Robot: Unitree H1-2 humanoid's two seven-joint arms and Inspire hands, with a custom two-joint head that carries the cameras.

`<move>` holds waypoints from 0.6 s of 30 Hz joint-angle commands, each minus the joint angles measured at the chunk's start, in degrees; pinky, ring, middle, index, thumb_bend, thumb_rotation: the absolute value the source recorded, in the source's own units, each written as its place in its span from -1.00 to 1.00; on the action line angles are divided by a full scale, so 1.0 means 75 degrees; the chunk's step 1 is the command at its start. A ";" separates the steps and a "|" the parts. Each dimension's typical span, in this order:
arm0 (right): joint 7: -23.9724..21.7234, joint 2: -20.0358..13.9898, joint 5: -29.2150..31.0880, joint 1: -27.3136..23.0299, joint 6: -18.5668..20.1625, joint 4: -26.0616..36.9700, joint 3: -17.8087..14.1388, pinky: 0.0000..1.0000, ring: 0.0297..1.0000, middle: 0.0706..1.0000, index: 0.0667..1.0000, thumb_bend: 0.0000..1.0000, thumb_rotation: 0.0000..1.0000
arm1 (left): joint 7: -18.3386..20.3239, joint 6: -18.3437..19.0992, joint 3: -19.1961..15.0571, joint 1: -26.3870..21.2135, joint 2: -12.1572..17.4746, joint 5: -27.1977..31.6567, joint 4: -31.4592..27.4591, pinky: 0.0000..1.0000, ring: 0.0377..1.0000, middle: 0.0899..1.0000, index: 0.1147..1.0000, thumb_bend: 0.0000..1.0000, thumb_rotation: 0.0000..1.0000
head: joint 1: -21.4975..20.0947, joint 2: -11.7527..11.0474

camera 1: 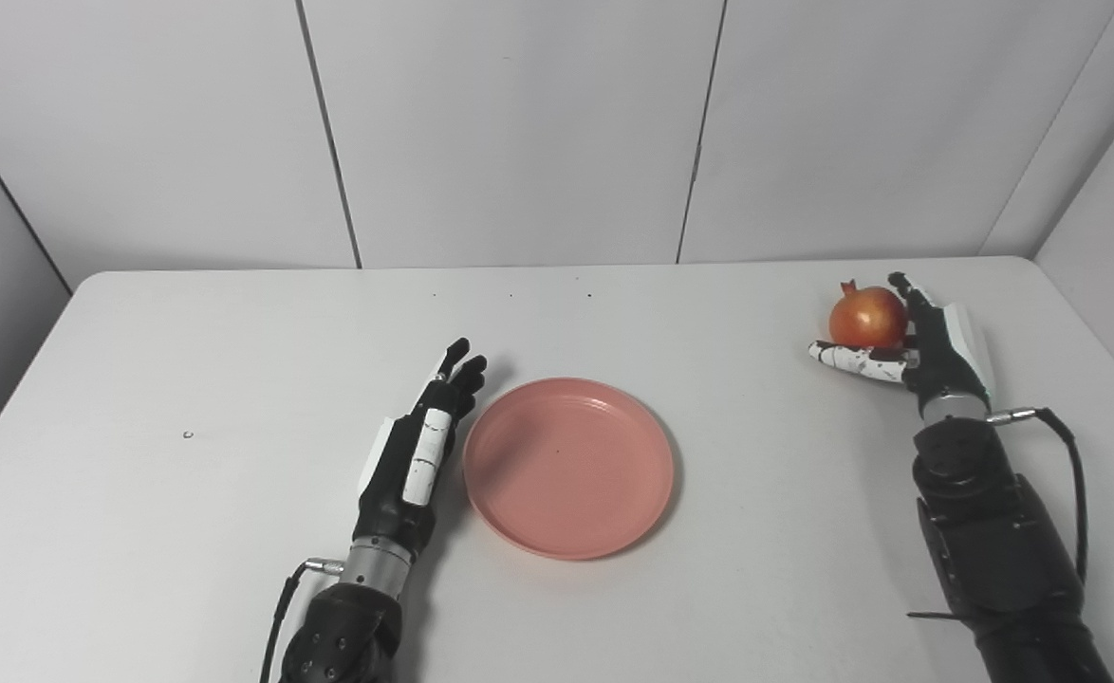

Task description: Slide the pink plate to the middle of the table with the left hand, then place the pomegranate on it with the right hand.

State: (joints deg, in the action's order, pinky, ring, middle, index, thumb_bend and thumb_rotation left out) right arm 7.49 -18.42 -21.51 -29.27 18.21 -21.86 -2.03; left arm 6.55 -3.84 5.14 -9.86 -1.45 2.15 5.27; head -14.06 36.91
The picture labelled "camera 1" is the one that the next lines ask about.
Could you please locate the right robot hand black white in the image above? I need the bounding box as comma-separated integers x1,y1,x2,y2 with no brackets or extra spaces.
808,271,997,419

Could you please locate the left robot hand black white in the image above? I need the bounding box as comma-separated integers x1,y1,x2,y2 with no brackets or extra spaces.
352,337,489,559

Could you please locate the red yellow pomegranate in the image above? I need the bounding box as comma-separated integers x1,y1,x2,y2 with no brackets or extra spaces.
828,279,910,350

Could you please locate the pink round plate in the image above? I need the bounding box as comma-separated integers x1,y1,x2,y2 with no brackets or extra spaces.
463,378,676,561

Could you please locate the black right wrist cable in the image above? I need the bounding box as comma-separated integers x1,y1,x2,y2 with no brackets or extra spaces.
986,407,1089,584

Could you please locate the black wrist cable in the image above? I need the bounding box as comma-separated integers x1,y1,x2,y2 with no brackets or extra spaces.
986,407,1089,584
259,559,343,683

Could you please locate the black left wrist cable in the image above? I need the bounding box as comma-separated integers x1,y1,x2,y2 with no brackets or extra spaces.
259,559,343,683

